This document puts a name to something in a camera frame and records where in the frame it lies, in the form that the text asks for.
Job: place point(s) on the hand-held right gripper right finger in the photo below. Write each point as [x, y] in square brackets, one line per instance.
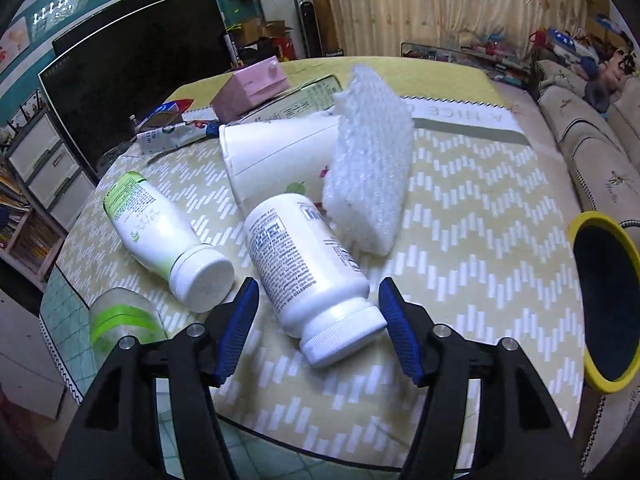
[400, 335]

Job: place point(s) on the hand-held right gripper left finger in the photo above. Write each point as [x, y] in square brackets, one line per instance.
[237, 330]

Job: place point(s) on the white pill bottle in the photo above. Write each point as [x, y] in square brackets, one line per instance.
[300, 270]

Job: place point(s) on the clear bottle green label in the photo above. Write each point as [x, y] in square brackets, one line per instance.
[122, 317]

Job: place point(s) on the white green plastic bottle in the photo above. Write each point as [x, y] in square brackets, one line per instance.
[150, 230]

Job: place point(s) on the white bubble wrap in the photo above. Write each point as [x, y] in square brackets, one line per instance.
[367, 160]

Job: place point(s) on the white paper cup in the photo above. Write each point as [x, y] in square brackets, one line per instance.
[270, 150]

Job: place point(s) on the yellow rimmed dark bin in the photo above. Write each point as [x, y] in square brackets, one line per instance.
[607, 300]

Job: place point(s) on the green grid mat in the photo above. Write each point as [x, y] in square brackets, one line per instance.
[65, 320]

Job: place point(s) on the white toothpaste tube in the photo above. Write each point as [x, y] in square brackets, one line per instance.
[165, 137]

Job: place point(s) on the blue red small box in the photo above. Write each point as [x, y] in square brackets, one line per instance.
[165, 109]

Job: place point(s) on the pink box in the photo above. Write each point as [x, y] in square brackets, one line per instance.
[245, 92]

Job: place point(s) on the bookshelf with books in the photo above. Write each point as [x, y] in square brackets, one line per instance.
[20, 230]

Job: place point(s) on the printed flat carton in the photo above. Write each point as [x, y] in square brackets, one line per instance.
[310, 97]

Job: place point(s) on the white drawer cabinet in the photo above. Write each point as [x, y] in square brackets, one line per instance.
[45, 160]

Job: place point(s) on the beige sofa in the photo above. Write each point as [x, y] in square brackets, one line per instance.
[600, 170]

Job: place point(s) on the black television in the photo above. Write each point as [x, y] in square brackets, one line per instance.
[125, 75]

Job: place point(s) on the colourful pile of books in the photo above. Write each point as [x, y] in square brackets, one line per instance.
[475, 52]

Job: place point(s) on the cardboard boxes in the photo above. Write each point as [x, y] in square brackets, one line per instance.
[265, 35]

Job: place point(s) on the black tower fan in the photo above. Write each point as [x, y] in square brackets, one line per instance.
[307, 25]

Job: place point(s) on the beige patterned curtain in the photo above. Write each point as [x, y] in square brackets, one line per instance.
[425, 5]

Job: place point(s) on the pile of plush toys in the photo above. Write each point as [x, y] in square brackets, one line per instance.
[590, 55]

